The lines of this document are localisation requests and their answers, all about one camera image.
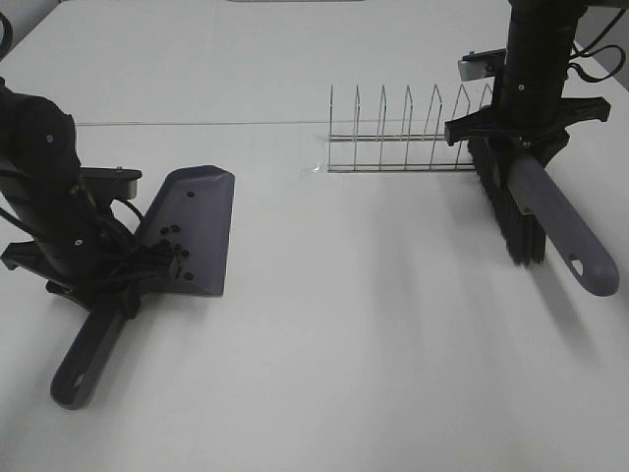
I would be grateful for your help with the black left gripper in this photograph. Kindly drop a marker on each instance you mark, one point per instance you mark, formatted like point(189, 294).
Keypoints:
point(121, 279)

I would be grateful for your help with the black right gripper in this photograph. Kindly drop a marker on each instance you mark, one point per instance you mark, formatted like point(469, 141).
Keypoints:
point(489, 122)

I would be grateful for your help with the pile of coffee beans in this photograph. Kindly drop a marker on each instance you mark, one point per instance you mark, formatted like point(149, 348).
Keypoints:
point(169, 230)

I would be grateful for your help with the grey hand brush black bristles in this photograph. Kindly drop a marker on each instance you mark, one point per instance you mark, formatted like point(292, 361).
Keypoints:
point(530, 209)

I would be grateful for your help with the grey plastic dustpan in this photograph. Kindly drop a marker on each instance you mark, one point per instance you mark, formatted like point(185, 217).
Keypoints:
point(213, 188)

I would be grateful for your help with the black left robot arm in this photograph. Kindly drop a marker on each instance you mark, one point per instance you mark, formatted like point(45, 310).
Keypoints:
point(77, 244)

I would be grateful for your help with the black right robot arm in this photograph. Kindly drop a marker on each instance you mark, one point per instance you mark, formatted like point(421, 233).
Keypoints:
point(527, 103)

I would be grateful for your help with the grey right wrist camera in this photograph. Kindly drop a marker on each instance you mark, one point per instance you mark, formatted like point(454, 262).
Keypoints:
point(481, 65)

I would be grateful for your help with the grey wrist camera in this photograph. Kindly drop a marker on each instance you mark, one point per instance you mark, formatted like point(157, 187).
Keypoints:
point(112, 183)
point(481, 65)

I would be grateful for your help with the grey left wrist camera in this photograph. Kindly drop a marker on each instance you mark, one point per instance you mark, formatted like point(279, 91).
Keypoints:
point(112, 183)

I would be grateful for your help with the metal wire rack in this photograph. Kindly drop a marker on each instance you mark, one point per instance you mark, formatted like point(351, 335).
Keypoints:
point(414, 142)

